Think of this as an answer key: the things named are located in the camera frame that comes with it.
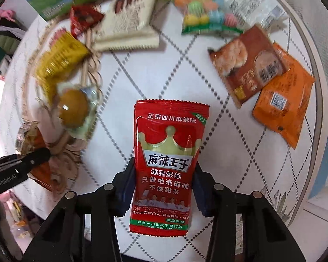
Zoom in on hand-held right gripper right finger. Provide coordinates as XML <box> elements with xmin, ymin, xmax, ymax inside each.
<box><xmin>193</xmin><ymin>164</ymin><xmax>307</xmax><ymax>262</ymax></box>

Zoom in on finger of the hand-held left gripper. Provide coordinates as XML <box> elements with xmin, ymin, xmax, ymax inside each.
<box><xmin>0</xmin><ymin>147</ymin><xmax>51</xmax><ymax>170</ymax></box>

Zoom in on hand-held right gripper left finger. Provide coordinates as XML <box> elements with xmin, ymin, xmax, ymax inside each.
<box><xmin>22</xmin><ymin>157</ymin><xmax>137</xmax><ymax>262</ymax></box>

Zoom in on orange clear-window snack packet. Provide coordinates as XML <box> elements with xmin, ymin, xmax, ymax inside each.
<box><xmin>15</xmin><ymin>121</ymin><xmax>58</xmax><ymax>191</ymax></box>

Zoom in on red crown-print snack packet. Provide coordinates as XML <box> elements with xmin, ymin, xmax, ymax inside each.
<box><xmin>129</xmin><ymin>100</ymin><xmax>210</xmax><ymax>234</ymax></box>

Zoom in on small red snack packet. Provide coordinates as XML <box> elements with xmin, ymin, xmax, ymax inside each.
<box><xmin>70</xmin><ymin>5</ymin><xmax>104</xmax><ymax>37</ymax></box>

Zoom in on clear packet with brown egg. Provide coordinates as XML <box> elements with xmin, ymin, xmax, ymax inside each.
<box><xmin>53</xmin><ymin>82</ymin><xmax>99</xmax><ymax>140</ymax></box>

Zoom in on yellow snack packet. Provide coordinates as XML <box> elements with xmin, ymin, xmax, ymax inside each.
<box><xmin>35</xmin><ymin>31</ymin><xmax>92</xmax><ymax>99</ymax></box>

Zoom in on pile of clothes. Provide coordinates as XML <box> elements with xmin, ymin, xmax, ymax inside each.
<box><xmin>0</xmin><ymin>8</ymin><xmax>26</xmax><ymax>148</ymax></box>

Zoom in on blue cloth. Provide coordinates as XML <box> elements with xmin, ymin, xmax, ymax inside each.
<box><xmin>309</xmin><ymin>131</ymin><xmax>328</xmax><ymax>200</ymax></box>

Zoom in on plain orange snack packet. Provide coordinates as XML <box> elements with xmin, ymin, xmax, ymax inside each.
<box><xmin>252</xmin><ymin>42</ymin><xmax>316</xmax><ymax>150</ymax></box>

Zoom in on brown-orange snack packet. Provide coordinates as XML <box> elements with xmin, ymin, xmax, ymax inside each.
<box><xmin>208</xmin><ymin>24</ymin><xmax>287</xmax><ymax>110</ymax></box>

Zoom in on cream and brown snack packet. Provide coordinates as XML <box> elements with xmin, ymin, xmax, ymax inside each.
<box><xmin>94</xmin><ymin>0</ymin><xmax>160</xmax><ymax>52</ymax></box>

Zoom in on bag of colourful candies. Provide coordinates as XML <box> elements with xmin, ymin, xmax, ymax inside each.
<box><xmin>164</xmin><ymin>0</ymin><xmax>245</xmax><ymax>34</ymax></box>

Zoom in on white snack packet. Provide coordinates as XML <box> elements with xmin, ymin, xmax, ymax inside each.
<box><xmin>230</xmin><ymin>0</ymin><xmax>286</xmax><ymax>29</ymax></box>

